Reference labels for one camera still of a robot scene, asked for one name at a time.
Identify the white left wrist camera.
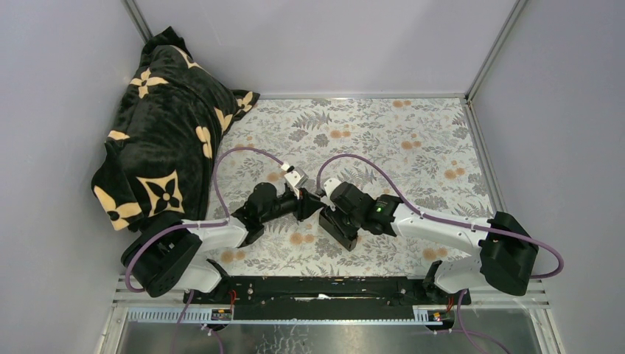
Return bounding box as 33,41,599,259
284,166,308,195

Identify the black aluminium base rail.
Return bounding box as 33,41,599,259
115,274,550,324

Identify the black paper box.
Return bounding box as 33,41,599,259
319,206,360,251

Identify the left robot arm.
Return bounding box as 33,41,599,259
121,183,325,303

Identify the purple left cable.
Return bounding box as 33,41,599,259
123,148,299,294

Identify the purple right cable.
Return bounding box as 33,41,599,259
314,153,565,354

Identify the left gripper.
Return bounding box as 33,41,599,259
260,187,324,225

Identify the floral tablecloth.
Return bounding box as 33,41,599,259
208,98,495,277

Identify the black floral blanket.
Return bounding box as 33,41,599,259
91,28,259,231

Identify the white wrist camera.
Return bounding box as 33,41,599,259
284,166,308,195
321,178,343,204

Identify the purple cable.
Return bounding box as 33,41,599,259
123,148,299,294
314,153,565,354

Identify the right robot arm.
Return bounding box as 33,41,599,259
319,178,538,304

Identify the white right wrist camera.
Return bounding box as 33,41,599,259
321,178,343,204

